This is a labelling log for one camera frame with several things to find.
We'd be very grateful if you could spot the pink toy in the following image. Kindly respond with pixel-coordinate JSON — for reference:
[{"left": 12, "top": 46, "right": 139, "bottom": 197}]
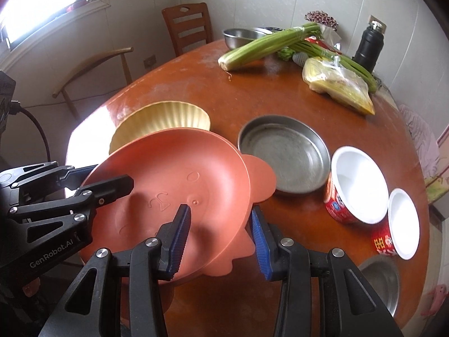
[{"left": 430, "top": 284, "right": 449, "bottom": 310}]

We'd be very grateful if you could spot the green celery bunch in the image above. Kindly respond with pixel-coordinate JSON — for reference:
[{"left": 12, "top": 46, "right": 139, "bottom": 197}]
[
  {"left": 217, "top": 22, "right": 321, "bottom": 71},
  {"left": 279, "top": 38, "right": 379, "bottom": 94}
]

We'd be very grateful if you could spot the steel mixing bowl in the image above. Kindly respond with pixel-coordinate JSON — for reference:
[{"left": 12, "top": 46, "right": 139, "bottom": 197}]
[{"left": 222, "top": 27, "right": 278, "bottom": 50}]

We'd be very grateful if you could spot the black cable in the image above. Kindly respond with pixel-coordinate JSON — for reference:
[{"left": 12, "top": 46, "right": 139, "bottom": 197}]
[{"left": 10, "top": 101, "right": 51, "bottom": 165}]

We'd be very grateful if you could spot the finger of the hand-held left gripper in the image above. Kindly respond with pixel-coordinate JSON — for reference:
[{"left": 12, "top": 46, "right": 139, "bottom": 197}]
[
  {"left": 0, "top": 161, "right": 100, "bottom": 205},
  {"left": 9, "top": 175, "right": 135, "bottom": 227}
]

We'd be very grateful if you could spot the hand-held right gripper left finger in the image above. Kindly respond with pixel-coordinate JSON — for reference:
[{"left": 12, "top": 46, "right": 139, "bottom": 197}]
[{"left": 38, "top": 204, "right": 192, "bottom": 337}]

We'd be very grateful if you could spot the pink cartoon-print wardrobe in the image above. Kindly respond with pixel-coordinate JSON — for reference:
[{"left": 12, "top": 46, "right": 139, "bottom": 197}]
[{"left": 423, "top": 119, "right": 449, "bottom": 206}]

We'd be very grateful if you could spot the pink cloth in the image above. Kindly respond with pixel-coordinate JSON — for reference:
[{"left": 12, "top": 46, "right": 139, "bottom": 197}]
[{"left": 398, "top": 103, "right": 441, "bottom": 179}]

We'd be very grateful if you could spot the large red paper bowl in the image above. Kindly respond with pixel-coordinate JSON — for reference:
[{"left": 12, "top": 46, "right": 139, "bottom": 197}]
[{"left": 324, "top": 146, "right": 390, "bottom": 225}]

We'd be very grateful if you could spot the curved-back wooden chair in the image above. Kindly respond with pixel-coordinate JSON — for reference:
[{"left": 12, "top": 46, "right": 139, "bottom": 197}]
[{"left": 52, "top": 46, "right": 134, "bottom": 120}]

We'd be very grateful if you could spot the plastic bag of noodles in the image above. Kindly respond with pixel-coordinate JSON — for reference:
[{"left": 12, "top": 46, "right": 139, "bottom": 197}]
[{"left": 302, "top": 56, "right": 376, "bottom": 116}]

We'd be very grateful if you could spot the orange animal-shaped plate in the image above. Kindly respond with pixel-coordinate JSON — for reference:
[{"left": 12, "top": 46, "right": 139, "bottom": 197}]
[{"left": 80, "top": 128, "right": 276, "bottom": 283}]

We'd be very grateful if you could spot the slat-back wooden chair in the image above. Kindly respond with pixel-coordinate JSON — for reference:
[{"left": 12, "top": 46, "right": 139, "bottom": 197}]
[{"left": 161, "top": 2, "right": 214, "bottom": 57}]

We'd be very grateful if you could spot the black thermos flask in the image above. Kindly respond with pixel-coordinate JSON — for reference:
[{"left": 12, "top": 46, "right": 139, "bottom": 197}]
[{"left": 352, "top": 21, "right": 386, "bottom": 72}]

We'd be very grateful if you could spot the yellow shell-shaped plate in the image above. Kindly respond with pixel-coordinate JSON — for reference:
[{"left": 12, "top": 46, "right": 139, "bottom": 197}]
[{"left": 109, "top": 101, "right": 212, "bottom": 155}]

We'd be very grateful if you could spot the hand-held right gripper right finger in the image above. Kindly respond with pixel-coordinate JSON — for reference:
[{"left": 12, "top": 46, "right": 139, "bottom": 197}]
[{"left": 250, "top": 204, "right": 404, "bottom": 337}]

